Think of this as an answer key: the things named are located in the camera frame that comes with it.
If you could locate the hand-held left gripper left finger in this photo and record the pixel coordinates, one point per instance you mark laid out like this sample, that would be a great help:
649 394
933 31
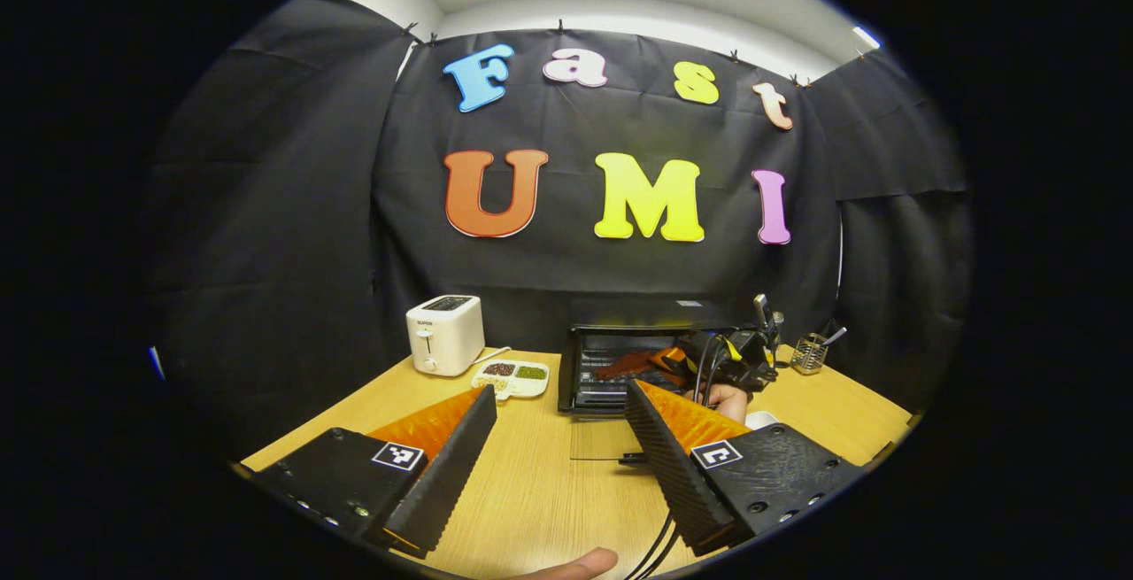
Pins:
443 483

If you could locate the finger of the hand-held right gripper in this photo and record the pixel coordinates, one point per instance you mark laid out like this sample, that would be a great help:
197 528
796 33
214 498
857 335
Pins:
680 377
680 355

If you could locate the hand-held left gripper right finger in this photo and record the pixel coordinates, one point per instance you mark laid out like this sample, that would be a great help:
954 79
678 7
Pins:
677 483

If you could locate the black electric oven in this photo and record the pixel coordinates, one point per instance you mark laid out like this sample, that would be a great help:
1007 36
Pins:
593 390

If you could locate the clear glass cup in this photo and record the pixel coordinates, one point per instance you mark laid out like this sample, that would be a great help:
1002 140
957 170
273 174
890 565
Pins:
808 355

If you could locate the small white plate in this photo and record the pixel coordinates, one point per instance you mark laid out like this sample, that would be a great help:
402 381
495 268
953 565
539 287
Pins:
763 420

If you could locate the metal spoon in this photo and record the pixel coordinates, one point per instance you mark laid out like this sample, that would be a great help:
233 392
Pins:
834 336

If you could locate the white divided dish of grains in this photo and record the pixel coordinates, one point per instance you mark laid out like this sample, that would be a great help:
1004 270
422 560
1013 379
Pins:
513 379

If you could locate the white toaster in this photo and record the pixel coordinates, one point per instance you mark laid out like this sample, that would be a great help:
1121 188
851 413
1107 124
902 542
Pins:
445 336

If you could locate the black backdrop cloth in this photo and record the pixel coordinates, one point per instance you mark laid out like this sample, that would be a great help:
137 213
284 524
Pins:
265 208

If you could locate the ceiling light panel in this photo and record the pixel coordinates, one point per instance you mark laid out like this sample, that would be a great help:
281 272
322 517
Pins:
867 37

